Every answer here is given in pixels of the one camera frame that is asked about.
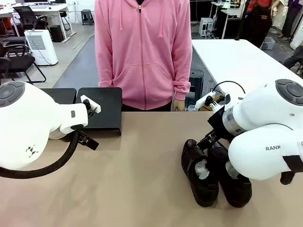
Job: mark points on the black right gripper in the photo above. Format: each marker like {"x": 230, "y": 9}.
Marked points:
{"x": 219, "y": 123}

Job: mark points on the black leather buckle shoe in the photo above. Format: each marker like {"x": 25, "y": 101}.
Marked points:
{"x": 236, "y": 191}
{"x": 203, "y": 189}

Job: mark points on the person's left forearm pink sleeve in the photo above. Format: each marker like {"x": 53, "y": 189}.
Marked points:
{"x": 182, "y": 75}

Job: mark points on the person's right forearm pink sleeve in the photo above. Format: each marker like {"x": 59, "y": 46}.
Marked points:
{"x": 105, "y": 68}

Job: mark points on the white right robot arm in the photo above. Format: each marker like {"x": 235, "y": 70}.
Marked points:
{"x": 260, "y": 113}

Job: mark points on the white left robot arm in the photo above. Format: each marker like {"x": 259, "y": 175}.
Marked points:
{"x": 28, "y": 118}

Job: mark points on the black pole stand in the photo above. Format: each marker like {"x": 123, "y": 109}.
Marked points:
{"x": 242, "y": 19}

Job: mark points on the person's left hand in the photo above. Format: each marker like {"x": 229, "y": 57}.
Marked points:
{"x": 178, "y": 105}

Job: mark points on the large white table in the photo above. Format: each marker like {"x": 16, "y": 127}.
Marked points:
{"x": 236, "y": 61}

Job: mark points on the white air purifier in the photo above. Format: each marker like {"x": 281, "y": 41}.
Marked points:
{"x": 42, "y": 52}

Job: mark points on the person in pink hoodie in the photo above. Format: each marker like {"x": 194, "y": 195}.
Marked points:
{"x": 142, "y": 52}

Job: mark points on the black sled base chair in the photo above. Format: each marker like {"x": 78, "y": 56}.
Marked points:
{"x": 16, "y": 63}

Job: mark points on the white computer case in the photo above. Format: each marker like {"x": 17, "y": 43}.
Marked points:
{"x": 205, "y": 27}

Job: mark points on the grey plastic crate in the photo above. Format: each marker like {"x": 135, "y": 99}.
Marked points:
{"x": 268, "y": 43}

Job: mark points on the black computer tower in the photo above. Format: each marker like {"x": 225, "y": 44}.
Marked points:
{"x": 56, "y": 33}

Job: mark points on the seated person dark clothes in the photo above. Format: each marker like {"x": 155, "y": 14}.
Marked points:
{"x": 293, "y": 59}

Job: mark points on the dark grey stool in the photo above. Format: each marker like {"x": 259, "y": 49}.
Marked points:
{"x": 87, "y": 16}

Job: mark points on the small white desk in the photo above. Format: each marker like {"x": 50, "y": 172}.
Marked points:
{"x": 230, "y": 13}

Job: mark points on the background person black apron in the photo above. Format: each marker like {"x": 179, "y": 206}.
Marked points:
{"x": 260, "y": 21}

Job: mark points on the white office desk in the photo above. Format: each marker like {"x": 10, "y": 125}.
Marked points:
{"x": 47, "y": 9}

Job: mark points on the black mesh office chair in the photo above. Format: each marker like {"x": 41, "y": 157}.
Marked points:
{"x": 23, "y": 15}

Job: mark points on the background person purple top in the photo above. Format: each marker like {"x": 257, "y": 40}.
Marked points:
{"x": 290, "y": 19}

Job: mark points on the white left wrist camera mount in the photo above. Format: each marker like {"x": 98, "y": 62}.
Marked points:
{"x": 95, "y": 107}

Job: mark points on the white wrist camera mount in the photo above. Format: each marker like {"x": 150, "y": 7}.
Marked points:
{"x": 203, "y": 101}
{"x": 95, "y": 107}

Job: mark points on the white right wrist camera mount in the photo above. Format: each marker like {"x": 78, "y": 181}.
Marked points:
{"x": 203, "y": 101}

